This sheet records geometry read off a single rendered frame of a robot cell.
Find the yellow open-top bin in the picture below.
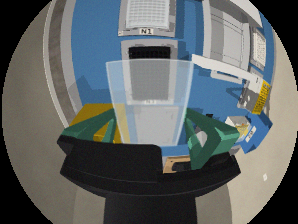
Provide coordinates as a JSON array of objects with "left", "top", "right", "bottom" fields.
[{"left": 69, "top": 103, "right": 123, "bottom": 143}]

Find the white button box with green key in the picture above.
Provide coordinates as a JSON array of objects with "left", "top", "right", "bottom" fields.
[{"left": 195, "top": 114, "right": 213, "bottom": 147}]

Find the blue bench mat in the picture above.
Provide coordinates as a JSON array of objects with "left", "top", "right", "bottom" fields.
[{"left": 71, "top": 0, "right": 274, "bottom": 156}]

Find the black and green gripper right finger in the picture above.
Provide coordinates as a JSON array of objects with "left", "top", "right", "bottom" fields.
[{"left": 184, "top": 107, "right": 240, "bottom": 170}]

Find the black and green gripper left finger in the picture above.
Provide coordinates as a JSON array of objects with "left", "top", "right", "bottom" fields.
[{"left": 61, "top": 108, "right": 117, "bottom": 143}]

